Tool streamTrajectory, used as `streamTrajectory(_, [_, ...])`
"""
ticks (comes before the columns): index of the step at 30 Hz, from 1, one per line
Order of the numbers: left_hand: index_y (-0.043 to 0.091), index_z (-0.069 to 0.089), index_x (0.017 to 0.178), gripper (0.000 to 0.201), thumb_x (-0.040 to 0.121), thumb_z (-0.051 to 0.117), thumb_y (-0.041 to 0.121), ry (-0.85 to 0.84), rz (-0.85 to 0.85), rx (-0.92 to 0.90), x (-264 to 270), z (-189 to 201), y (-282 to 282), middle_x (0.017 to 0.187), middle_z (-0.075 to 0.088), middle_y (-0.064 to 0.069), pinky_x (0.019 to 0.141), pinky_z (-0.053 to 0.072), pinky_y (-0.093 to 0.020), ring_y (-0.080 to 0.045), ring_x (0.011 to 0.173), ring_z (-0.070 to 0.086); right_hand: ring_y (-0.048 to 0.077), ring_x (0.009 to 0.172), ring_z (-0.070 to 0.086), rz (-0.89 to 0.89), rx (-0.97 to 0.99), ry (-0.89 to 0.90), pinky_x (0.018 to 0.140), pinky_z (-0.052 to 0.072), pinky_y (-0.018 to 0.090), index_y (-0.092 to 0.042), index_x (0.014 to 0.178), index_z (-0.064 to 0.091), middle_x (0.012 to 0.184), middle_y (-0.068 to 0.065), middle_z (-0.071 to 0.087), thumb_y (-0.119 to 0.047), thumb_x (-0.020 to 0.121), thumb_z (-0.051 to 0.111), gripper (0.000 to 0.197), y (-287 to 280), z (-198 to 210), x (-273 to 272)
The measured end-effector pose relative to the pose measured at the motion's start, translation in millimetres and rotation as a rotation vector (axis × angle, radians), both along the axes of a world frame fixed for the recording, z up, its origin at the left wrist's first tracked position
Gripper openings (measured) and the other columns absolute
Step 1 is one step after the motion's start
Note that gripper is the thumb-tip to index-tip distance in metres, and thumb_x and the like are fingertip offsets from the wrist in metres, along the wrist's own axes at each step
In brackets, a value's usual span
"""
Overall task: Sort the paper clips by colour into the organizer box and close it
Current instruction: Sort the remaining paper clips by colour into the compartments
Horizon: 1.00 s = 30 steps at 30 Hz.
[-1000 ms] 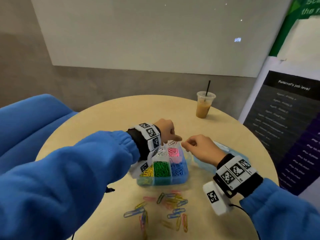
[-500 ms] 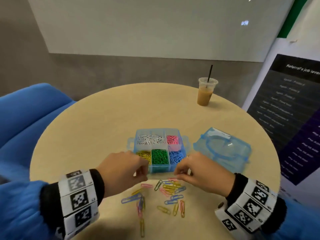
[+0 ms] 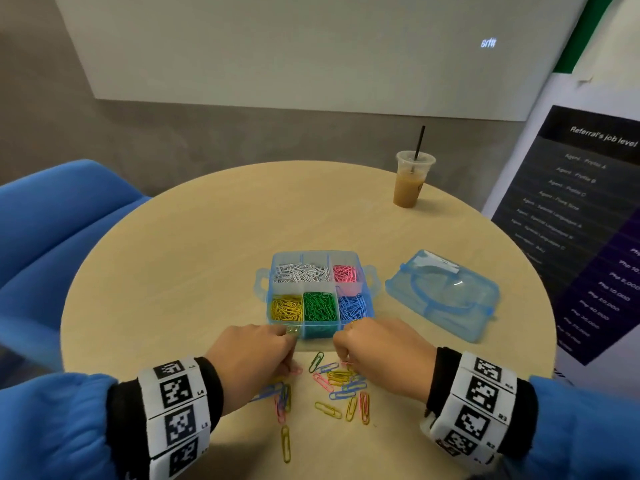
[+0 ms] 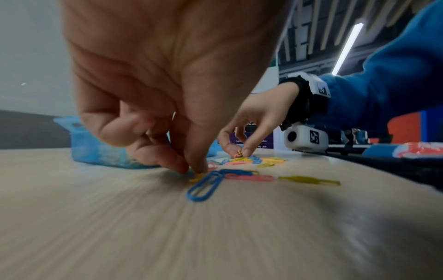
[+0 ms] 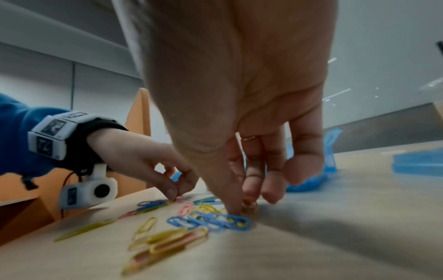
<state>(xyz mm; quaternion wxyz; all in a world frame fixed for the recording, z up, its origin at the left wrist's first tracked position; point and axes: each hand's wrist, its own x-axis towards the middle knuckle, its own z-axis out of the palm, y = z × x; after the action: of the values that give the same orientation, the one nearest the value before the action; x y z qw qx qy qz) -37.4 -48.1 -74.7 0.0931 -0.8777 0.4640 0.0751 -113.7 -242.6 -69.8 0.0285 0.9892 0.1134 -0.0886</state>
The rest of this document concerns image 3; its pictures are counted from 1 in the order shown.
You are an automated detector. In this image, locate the person's left hand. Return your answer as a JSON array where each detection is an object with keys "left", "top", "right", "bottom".
[{"left": 205, "top": 325, "right": 301, "bottom": 416}]

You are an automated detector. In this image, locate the person's right hand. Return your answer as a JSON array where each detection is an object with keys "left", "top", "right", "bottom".
[{"left": 333, "top": 315, "right": 438, "bottom": 403}]

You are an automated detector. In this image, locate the bunch of blue paper clips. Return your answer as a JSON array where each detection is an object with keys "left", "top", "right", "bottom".
[{"left": 340, "top": 297, "right": 373, "bottom": 322}]

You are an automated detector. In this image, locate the pile of coloured paper clips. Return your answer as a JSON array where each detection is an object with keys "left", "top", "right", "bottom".
[{"left": 250, "top": 349, "right": 373, "bottom": 464}]

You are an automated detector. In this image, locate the bunch of yellow paper clips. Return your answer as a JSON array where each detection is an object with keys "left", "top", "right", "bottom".
[{"left": 270, "top": 297, "right": 304, "bottom": 323}]

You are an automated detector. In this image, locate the blue transparent box lid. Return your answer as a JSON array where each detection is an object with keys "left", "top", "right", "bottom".
[{"left": 385, "top": 249, "right": 500, "bottom": 343}]

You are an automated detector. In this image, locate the bunch of green paper clips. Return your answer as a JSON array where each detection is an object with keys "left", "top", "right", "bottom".
[{"left": 304, "top": 291, "right": 339, "bottom": 323}]

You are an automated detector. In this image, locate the blue compartment organizer box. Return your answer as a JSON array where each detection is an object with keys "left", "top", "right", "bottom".
[{"left": 253, "top": 251, "right": 381, "bottom": 339}]

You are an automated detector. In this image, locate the person's left forearm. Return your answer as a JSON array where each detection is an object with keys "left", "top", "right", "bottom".
[{"left": 0, "top": 357, "right": 226, "bottom": 480}]

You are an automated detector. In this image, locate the left wrist marker band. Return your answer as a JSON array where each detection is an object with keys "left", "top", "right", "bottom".
[{"left": 138, "top": 357, "right": 213, "bottom": 480}]

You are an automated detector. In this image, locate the wrist marker band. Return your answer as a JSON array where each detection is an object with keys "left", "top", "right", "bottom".
[
  {"left": 420, "top": 353, "right": 519, "bottom": 468},
  {"left": 138, "top": 357, "right": 213, "bottom": 480}
]

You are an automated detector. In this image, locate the right wrist marker band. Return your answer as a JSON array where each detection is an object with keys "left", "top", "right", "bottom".
[{"left": 420, "top": 353, "right": 519, "bottom": 468}]

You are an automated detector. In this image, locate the round wooden table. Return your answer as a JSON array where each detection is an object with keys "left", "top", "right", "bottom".
[{"left": 60, "top": 161, "right": 558, "bottom": 480}]

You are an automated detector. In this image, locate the iced coffee plastic cup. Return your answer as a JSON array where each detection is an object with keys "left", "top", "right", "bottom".
[{"left": 392, "top": 151, "right": 437, "bottom": 209}]

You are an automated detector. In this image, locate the blue upholstered chair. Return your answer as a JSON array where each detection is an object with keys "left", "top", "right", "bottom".
[{"left": 0, "top": 159, "right": 151, "bottom": 371}]

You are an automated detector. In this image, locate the standing poster banner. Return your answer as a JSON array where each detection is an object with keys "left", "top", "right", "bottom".
[{"left": 482, "top": 0, "right": 640, "bottom": 396}]

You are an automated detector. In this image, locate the white wall board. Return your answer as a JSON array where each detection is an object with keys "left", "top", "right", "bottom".
[{"left": 52, "top": 0, "right": 591, "bottom": 122}]

